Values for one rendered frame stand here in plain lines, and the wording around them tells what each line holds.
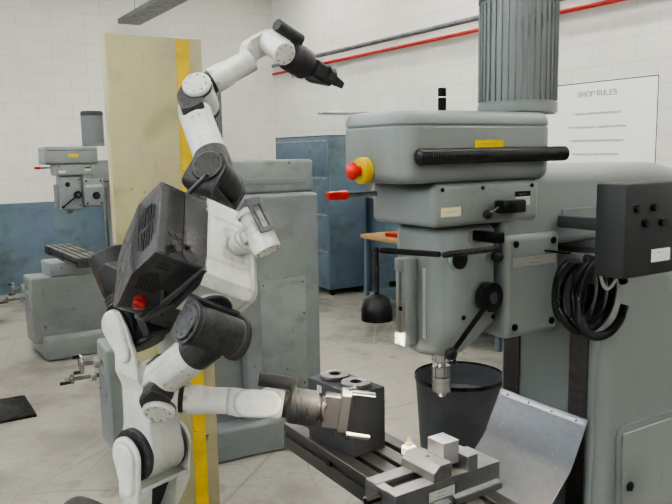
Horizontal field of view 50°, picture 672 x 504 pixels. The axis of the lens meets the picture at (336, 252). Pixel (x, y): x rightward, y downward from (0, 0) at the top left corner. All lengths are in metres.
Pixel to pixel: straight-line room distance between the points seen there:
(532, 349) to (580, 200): 0.46
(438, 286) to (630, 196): 0.46
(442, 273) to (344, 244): 7.49
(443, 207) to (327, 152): 7.39
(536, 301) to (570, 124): 5.21
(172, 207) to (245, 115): 9.80
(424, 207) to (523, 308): 0.39
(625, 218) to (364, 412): 0.92
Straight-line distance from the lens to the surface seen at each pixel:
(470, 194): 1.69
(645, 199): 1.74
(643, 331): 2.12
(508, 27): 1.88
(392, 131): 1.58
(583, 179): 1.98
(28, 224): 10.52
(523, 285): 1.84
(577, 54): 7.03
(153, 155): 3.24
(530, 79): 1.87
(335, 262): 9.12
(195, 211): 1.71
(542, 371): 2.14
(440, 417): 3.81
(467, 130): 1.67
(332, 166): 9.01
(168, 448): 2.05
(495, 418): 2.25
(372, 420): 2.16
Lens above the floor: 1.80
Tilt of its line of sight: 8 degrees down
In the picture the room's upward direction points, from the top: 1 degrees counter-clockwise
